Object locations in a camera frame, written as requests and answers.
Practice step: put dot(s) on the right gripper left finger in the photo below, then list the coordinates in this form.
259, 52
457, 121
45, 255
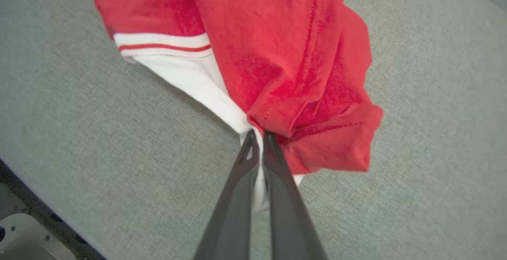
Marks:
233, 204

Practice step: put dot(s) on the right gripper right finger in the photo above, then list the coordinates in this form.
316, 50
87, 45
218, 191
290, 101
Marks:
289, 212

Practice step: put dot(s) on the red and white shirt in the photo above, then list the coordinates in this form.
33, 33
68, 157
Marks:
277, 54

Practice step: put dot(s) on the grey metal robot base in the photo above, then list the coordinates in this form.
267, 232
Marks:
23, 236

